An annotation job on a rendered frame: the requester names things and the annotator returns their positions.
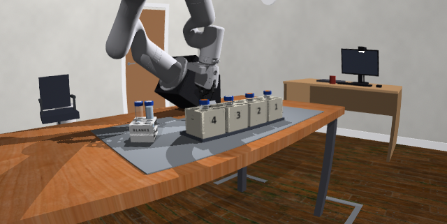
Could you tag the white tube rack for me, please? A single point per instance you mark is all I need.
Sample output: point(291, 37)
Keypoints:
point(142, 130)

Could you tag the water blank tube with white cap dot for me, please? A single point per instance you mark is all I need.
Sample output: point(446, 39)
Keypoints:
point(149, 109)

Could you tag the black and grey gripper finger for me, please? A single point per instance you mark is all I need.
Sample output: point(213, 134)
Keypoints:
point(206, 92)
point(200, 90)

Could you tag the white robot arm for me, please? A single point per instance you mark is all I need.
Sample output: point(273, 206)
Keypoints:
point(128, 30)

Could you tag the cream bucket adapter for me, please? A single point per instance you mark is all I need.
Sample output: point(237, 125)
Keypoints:
point(275, 107)
point(236, 116)
point(257, 111)
point(205, 123)

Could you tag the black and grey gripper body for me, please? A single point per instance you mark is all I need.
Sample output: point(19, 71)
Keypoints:
point(206, 80)

